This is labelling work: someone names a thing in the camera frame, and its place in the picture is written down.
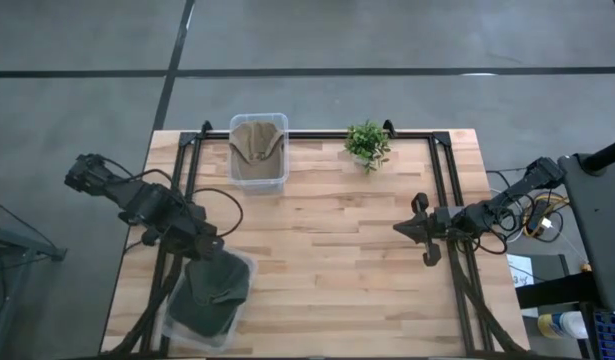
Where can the white and yellow bottle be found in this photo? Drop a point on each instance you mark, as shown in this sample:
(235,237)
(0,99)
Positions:
(567,325)

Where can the white power adapter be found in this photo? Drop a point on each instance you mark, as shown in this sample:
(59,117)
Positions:
(546,223)

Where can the clear plastic bin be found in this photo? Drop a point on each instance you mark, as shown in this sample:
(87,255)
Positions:
(244,320)
(259,185)

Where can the dark green baseball cap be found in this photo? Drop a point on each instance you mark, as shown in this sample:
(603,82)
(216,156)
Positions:
(212,290)

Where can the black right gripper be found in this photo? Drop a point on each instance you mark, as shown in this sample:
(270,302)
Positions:
(432,225)

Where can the plastic crate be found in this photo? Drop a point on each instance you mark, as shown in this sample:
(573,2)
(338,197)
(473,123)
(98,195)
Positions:
(612,337)

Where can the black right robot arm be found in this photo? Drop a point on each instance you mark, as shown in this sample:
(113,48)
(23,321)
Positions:
(507,205)

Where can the beige baseball cap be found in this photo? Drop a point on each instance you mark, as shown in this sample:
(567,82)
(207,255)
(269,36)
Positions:
(257,150)

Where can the black aluminium table frame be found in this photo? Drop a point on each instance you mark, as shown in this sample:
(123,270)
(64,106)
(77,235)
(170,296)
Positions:
(317,135)

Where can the potted green plant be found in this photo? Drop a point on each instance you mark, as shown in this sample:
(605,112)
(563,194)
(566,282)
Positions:
(367,145)

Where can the black low shelf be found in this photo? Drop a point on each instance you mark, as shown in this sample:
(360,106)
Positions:
(557,292)

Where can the white paper sheet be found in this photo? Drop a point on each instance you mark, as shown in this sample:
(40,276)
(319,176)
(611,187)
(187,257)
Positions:
(519,270)

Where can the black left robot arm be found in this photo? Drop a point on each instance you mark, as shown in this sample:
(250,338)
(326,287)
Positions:
(137,197)

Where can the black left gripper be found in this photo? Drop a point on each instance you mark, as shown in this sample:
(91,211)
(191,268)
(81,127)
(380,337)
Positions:
(182,227)

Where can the grey equipment stand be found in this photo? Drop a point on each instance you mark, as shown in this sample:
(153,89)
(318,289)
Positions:
(607,240)

